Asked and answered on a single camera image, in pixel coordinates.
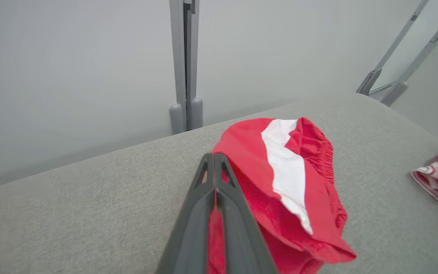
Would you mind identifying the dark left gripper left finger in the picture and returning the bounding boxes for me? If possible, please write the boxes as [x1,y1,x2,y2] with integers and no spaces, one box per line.
[156,153,216,274]

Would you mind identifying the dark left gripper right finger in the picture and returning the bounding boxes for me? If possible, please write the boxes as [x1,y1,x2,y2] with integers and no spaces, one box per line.
[213,153,278,274]

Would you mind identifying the red shorts with white stripes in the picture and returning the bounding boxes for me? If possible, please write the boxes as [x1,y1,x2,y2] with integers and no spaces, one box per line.
[206,117,357,274]

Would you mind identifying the grey fabric sofa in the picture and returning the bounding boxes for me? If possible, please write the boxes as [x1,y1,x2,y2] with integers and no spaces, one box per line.
[0,92,438,274]

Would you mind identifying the grey diagonal partition brace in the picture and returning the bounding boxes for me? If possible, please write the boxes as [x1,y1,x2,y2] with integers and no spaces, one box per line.
[380,0,438,107]
[356,0,430,96]

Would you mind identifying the grey cylindrical post foot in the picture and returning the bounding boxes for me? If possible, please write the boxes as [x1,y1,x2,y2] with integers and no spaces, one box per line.
[169,104,185,135]
[190,97,203,130]

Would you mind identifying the grey partition post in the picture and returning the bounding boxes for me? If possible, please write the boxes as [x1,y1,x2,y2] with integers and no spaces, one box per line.
[169,0,200,134]

